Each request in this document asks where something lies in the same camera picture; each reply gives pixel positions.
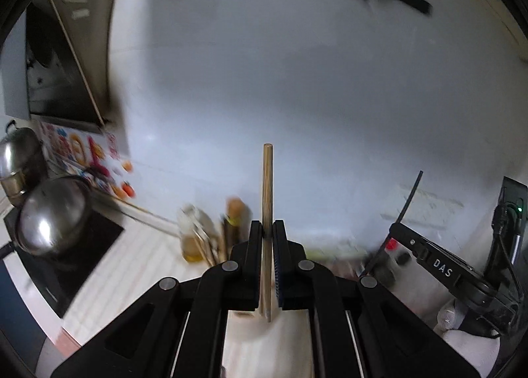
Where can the clear oil bottle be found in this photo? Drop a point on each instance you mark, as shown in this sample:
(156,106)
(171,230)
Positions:
(192,246)

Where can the steel wok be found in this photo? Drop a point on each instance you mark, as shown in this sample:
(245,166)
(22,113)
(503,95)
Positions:
(49,217)

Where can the colourful wall stickers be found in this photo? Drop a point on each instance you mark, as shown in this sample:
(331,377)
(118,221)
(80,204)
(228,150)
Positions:
(74,147)

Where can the brown-capped bottle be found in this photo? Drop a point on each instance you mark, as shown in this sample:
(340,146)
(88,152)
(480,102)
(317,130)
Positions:
(237,209)

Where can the dark brown wooden chopstick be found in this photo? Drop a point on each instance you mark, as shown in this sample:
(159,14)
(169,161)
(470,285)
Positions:
(412,196)

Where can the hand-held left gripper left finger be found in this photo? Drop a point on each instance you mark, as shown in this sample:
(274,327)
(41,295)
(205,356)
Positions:
(255,246)

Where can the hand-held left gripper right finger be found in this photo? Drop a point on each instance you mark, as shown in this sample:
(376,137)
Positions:
(278,270)

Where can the steel pot with lid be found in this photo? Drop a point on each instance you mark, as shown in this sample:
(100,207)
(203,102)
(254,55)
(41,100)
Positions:
(18,151)

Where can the black induction cooktop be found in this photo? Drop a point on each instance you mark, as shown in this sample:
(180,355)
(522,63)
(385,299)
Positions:
(95,237)

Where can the light brown wooden chopstick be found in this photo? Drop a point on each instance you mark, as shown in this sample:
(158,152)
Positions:
(267,180)

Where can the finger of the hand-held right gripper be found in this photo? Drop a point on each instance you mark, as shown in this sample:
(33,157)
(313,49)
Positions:
(437,264)

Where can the person's right hand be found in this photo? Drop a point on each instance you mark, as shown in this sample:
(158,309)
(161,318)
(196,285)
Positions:
(470,353)

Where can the black and steel range hood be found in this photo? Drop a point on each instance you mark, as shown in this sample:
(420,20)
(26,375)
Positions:
(53,72)

